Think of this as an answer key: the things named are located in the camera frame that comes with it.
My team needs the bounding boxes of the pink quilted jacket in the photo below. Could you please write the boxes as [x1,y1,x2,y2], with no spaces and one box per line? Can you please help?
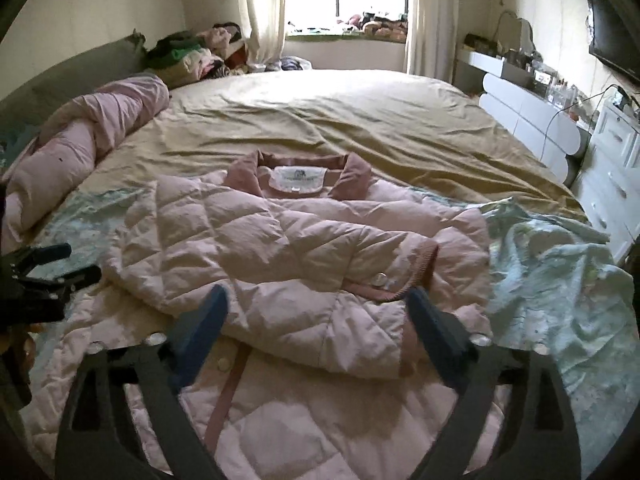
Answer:
[24,153,490,479]

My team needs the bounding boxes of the clothes on window sill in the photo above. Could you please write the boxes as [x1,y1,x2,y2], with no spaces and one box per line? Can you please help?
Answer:
[337,12,408,44]

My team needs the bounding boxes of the rolled pink duvet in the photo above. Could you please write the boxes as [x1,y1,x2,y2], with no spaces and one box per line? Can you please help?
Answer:
[1,73,170,255]

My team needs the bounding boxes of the grey green headboard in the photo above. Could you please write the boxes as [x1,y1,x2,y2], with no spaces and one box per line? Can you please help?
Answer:
[1,30,146,129]

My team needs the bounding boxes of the cartoon print blue blanket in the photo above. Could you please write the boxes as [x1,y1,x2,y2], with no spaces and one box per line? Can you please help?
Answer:
[24,188,639,479]

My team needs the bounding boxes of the white chest of drawers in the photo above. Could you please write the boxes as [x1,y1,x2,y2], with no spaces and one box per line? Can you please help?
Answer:
[572,102,640,263]

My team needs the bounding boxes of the white rounded dressing table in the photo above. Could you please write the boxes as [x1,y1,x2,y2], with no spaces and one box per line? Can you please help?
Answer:
[457,47,589,186]

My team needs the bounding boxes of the tan bed sheet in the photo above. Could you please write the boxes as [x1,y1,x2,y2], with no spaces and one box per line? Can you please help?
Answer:
[81,70,585,221]

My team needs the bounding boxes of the left cream curtain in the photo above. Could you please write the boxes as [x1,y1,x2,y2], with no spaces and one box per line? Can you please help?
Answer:
[238,0,285,72]

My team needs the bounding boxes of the cream curtain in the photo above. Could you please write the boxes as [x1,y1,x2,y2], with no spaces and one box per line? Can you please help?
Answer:
[238,0,285,72]
[405,0,459,82]

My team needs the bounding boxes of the heart shaped vanity mirror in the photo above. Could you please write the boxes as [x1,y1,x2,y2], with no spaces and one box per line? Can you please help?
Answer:
[492,10,535,56]

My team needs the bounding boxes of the right cream curtain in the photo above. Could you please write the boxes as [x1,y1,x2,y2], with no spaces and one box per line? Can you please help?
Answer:
[405,0,459,82]

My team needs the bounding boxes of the pile of clothes by wall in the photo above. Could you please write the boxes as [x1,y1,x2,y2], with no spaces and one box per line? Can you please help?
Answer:
[144,22,312,89]

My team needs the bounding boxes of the black wall television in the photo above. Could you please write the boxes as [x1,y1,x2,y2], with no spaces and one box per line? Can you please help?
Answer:
[587,0,639,84]

